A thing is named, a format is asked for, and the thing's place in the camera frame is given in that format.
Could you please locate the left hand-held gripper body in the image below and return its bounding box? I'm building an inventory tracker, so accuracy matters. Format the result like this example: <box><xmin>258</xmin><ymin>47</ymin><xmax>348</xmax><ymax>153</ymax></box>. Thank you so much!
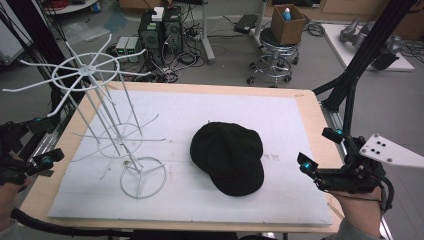
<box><xmin>0</xmin><ymin>121</ymin><xmax>34</xmax><ymax>186</ymax></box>

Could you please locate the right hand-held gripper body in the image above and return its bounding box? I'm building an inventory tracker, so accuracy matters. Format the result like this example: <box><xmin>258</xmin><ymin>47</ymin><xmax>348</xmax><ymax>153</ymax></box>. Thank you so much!
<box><xmin>313</xmin><ymin>133</ymin><xmax>424</xmax><ymax>214</ymax></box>

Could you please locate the white wire hat rack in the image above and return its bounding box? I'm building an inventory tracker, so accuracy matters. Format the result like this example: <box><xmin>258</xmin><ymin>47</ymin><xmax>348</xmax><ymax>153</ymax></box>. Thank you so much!
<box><xmin>1</xmin><ymin>33</ymin><xmax>168</xmax><ymax>200</ymax></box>

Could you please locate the black newsboy cap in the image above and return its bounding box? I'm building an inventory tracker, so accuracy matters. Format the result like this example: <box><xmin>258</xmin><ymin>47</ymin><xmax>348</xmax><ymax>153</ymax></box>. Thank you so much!
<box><xmin>189</xmin><ymin>121</ymin><xmax>266</xmax><ymax>198</ymax></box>

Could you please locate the person's left hand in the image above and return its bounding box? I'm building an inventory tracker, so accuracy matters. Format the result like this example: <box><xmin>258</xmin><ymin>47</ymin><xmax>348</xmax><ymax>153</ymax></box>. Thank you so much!
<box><xmin>0</xmin><ymin>178</ymin><xmax>33</xmax><ymax>232</ymax></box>

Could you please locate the person's right hand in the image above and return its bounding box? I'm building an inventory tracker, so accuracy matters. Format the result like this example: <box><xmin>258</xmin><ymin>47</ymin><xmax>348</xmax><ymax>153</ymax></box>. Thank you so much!
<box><xmin>329</xmin><ymin>187</ymin><xmax>384</xmax><ymax>232</ymax></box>

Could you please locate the white foam mat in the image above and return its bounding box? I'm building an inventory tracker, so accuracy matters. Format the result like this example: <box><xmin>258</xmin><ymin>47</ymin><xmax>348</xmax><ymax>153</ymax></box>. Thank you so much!
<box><xmin>48</xmin><ymin>89</ymin><xmax>334</xmax><ymax>227</ymax></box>

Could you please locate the black tripod stand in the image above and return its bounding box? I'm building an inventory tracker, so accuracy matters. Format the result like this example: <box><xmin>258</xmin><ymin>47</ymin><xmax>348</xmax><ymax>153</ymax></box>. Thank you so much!
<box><xmin>313</xmin><ymin>0</ymin><xmax>419</xmax><ymax>134</ymax></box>
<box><xmin>0</xmin><ymin>0</ymin><xmax>86</xmax><ymax>113</ymax></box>

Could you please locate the white floor board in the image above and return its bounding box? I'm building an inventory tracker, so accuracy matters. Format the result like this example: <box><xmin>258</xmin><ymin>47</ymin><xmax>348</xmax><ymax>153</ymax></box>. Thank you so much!
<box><xmin>321</xmin><ymin>22</ymin><xmax>416</xmax><ymax>72</ymax></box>

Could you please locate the chrome rolling stool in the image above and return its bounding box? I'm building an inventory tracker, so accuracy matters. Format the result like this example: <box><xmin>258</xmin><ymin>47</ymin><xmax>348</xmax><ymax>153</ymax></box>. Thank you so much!
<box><xmin>246</xmin><ymin>27</ymin><xmax>301</xmax><ymax>89</ymax></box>

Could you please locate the brown cardboard box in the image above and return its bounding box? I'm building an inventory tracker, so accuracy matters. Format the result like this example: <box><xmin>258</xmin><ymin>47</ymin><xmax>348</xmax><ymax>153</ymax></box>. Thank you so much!
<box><xmin>270</xmin><ymin>3</ymin><xmax>307</xmax><ymax>46</ymax></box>

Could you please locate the small white device green light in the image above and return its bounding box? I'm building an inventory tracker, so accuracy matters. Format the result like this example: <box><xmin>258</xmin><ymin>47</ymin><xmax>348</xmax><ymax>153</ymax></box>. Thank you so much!
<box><xmin>115</xmin><ymin>36</ymin><xmax>130</xmax><ymax>57</ymax></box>
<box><xmin>126</xmin><ymin>36</ymin><xmax>142</xmax><ymax>57</ymax></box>

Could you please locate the round white table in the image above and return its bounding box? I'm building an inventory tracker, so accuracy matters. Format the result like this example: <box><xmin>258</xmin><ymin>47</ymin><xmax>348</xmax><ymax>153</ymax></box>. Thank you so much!
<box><xmin>40</xmin><ymin>0</ymin><xmax>100</xmax><ymax>16</ymax></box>

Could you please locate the white desk leg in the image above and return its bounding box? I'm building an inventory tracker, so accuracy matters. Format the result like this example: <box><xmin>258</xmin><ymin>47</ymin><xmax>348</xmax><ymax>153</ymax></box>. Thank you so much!
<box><xmin>252</xmin><ymin>0</ymin><xmax>268</xmax><ymax>48</ymax></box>

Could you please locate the large black computer tower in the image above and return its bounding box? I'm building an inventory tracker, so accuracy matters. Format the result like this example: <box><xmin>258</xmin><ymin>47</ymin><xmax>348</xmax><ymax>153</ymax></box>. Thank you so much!
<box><xmin>137</xmin><ymin>9</ymin><xmax>165</xmax><ymax>67</ymax></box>

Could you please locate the flat black box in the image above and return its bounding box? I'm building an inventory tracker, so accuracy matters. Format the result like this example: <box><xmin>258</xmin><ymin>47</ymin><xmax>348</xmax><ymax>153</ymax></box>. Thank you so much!
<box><xmin>233</xmin><ymin>13</ymin><xmax>259</xmax><ymax>35</ymax></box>

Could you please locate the white box on tower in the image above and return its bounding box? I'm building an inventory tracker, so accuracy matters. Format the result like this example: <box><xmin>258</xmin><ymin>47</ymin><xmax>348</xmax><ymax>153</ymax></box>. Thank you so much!
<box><xmin>151</xmin><ymin>6</ymin><xmax>165</xmax><ymax>23</ymax></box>

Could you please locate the grey desk leg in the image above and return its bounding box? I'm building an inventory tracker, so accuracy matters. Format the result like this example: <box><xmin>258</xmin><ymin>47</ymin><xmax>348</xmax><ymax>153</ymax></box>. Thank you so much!
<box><xmin>199</xmin><ymin>0</ymin><xmax>216</xmax><ymax>65</ymax></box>

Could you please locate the slim black computer tower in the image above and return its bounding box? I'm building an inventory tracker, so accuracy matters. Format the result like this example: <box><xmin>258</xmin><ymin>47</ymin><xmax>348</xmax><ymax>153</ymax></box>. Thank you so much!
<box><xmin>162</xmin><ymin>5</ymin><xmax>184</xmax><ymax>55</ymax></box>

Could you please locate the aluminium table frame rail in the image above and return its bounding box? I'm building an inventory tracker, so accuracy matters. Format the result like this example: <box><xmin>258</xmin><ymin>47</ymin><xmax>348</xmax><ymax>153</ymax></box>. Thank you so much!
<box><xmin>18</xmin><ymin>106</ymin><xmax>76</xmax><ymax>168</ymax></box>
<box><xmin>320</xmin><ymin>101</ymin><xmax>349</xmax><ymax>158</ymax></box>

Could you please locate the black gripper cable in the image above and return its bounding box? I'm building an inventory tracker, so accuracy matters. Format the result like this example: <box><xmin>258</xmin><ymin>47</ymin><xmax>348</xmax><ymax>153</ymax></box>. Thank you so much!
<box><xmin>378</xmin><ymin>174</ymin><xmax>396</xmax><ymax>214</ymax></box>

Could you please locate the thick black cable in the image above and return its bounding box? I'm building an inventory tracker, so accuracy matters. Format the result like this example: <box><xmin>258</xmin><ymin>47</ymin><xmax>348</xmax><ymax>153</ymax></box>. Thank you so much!
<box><xmin>9</xmin><ymin>208</ymin><xmax>134</xmax><ymax>239</ymax></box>

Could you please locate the coiled black cable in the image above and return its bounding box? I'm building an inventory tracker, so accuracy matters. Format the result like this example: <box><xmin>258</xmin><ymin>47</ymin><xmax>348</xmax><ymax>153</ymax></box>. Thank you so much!
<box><xmin>303</xmin><ymin>21</ymin><xmax>326</xmax><ymax>38</ymax></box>

